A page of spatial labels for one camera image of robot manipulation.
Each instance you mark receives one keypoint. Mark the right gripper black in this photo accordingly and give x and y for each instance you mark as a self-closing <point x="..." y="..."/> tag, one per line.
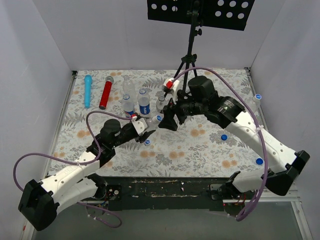
<point x="175" y="111"/>

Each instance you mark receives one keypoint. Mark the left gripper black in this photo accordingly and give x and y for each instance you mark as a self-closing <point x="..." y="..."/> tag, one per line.
<point x="141" y="136"/>

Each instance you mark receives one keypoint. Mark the blue white bottle cap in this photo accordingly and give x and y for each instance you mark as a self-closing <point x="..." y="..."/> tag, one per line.
<point x="158" y="118"/>

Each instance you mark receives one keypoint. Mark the small black-label clear bottle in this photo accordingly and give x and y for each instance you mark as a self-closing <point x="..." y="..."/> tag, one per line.
<point x="160" y="104"/>

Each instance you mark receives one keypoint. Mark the clear Pocari bottle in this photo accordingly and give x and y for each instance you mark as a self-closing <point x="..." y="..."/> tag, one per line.
<point x="254" y="104"/>

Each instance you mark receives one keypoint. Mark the blue Pocari Sweat cap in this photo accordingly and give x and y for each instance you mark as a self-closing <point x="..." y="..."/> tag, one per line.
<point x="257" y="97"/>

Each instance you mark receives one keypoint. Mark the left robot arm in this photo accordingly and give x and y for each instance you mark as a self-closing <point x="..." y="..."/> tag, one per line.
<point x="70" y="170"/>

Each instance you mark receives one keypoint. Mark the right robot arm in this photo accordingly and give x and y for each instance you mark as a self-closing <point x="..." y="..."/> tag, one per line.
<point x="284" y="164"/>

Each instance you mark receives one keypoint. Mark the Pepsi bottle text label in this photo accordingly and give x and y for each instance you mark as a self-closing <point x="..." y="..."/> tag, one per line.
<point x="143" y="99"/>

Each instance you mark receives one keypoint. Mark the Pepsi bottle logo label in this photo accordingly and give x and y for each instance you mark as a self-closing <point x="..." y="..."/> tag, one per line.
<point x="128" y="105"/>

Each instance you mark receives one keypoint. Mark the tall clear plastic bottle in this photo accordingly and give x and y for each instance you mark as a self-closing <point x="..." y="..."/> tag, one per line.
<point x="128" y="87"/>

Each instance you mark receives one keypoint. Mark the plain blue bottle cap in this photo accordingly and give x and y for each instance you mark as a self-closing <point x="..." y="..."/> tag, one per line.
<point x="224" y="137"/>

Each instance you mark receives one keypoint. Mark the blue white cap left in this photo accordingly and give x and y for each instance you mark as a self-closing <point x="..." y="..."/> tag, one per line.
<point x="147" y="142"/>

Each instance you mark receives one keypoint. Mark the floral tablecloth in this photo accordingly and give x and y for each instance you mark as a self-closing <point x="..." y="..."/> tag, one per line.
<point x="194" y="150"/>

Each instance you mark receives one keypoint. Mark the red glitter toy microphone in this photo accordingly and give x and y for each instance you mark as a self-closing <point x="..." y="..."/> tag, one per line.
<point x="109" y="80"/>

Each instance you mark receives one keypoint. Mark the blue toy microphone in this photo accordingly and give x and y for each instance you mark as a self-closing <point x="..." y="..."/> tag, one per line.
<point x="87" y="90"/>

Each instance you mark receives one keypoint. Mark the plain blue cap near edge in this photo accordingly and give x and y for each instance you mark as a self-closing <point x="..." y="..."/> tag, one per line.
<point x="259" y="161"/>

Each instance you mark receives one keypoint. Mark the black music stand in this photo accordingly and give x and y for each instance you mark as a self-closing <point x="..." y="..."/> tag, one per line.
<point x="222" y="14"/>

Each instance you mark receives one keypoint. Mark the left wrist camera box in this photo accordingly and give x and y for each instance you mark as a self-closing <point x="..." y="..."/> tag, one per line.
<point x="139" y="124"/>

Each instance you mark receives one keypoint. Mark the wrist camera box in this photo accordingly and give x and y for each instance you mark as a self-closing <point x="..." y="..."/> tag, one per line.
<point x="171" y="87"/>
<point x="139" y="124"/>

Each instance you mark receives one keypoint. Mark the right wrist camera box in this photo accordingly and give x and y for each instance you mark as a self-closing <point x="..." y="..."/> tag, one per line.
<point x="171" y="87"/>

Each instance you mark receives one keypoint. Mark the black table front rail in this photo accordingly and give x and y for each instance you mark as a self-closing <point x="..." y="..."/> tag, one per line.
<point x="141" y="193"/>

